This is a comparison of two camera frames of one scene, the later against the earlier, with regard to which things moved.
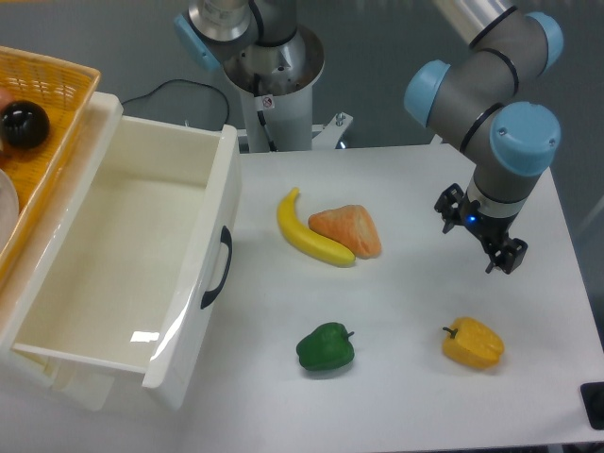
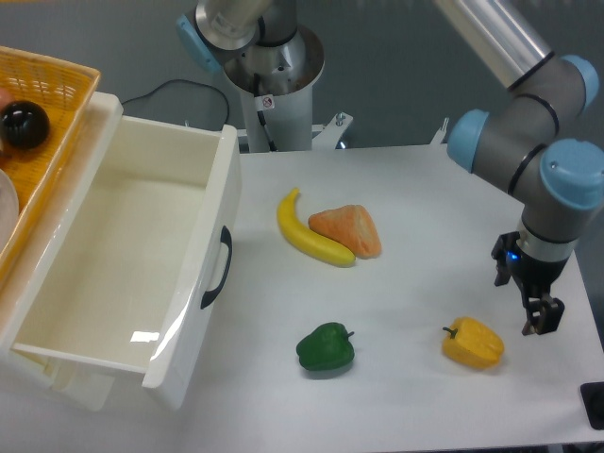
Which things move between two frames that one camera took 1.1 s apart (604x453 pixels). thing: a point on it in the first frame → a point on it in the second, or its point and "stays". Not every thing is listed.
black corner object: (593, 400) stays
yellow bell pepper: (472, 343) stays
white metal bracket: (332, 132) stays
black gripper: (491, 230) → (535, 276)
